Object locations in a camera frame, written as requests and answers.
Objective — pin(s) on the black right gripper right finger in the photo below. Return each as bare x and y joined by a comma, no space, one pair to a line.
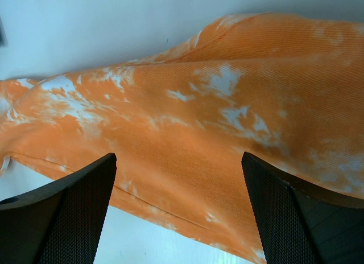
300,222

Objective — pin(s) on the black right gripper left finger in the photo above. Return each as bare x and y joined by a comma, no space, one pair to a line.
60,222

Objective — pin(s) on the orange tie-dye trousers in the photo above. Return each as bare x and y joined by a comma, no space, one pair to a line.
285,88

